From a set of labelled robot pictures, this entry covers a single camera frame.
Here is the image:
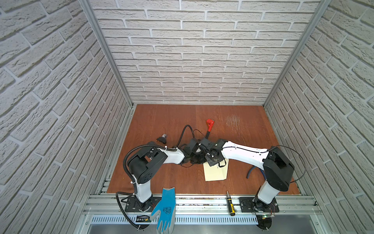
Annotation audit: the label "cream yellow envelope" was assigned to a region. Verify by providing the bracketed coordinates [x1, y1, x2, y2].
[203, 159, 228, 181]

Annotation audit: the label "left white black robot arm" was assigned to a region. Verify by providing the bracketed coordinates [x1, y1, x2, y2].
[123, 141, 207, 212]

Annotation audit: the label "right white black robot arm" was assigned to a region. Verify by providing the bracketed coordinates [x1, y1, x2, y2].
[198, 139, 294, 209]

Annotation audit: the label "red black pipe wrench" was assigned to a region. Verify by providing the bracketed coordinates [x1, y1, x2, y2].
[205, 119, 215, 139]

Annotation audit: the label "small black clear plug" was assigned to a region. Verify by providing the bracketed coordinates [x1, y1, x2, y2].
[156, 134, 167, 144]

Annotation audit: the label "black yellow screwdriver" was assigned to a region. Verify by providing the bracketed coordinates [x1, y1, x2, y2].
[226, 191, 236, 216]

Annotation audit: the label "blue grey work glove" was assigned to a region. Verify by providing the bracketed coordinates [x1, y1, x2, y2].
[150, 187, 176, 234]

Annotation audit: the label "left black corrugated cable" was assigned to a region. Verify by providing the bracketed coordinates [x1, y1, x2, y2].
[115, 124, 196, 230]

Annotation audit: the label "blue handled pliers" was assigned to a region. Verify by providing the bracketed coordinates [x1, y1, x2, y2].
[246, 167, 268, 182]

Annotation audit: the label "aluminium front rail frame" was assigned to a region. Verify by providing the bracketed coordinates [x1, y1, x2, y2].
[74, 194, 331, 234]

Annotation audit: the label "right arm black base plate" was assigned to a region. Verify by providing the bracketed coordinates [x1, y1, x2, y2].
[239, 197, 280, 213]

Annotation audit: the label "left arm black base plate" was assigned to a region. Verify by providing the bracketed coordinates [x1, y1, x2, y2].
[125, 197, 161, 213]

